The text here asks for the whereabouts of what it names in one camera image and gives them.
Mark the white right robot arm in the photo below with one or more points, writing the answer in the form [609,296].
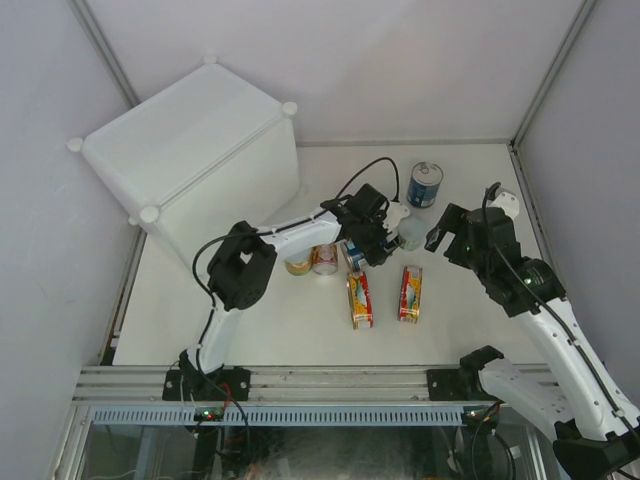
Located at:
[592,426]

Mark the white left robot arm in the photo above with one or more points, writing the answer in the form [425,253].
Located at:
[234,270]

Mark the dark blue tall can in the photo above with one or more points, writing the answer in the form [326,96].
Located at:
[424,184]

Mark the yellow can with plastic lid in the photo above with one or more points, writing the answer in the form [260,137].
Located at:
[299,268]

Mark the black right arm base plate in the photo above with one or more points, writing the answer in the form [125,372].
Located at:
[446,384]

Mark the red sardine tin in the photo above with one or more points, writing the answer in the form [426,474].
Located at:
[361,309]
[410,294]

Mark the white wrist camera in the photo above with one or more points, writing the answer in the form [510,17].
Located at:
[505,200]
[395,213]

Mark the light blue labelled can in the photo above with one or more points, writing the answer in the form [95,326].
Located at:
[354,258]

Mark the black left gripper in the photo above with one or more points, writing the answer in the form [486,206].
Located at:
[375,254]

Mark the left red sardine tin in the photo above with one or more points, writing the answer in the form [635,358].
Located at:
[361,309]

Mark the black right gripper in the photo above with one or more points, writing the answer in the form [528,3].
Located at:
[455,219]

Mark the slotted grey cable duct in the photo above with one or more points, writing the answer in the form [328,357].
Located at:
[274,416]

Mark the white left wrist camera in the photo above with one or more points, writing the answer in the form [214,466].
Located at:
[395,213]

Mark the aluminium frame rail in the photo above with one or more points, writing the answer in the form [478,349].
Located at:
[275,385]

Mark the white plastic cube cabinet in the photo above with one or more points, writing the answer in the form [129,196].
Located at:
[206,152]

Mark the pink portrait labelled can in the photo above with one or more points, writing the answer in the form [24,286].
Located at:
[325,259]

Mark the right controller circuit board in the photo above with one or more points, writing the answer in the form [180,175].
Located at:
[474,416]

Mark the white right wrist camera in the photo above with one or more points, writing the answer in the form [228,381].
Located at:
[505,200]

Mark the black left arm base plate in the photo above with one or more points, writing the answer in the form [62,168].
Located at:
[218,386]

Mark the green can with plastic lid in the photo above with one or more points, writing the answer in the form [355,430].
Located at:
[412,232]

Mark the left controller circuit board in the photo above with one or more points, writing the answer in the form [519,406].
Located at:
[215,414]

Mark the controller circuit board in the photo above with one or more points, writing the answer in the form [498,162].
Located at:
[474,416]
[215,414]

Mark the right red sardine tin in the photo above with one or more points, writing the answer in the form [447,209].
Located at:
[410,294]

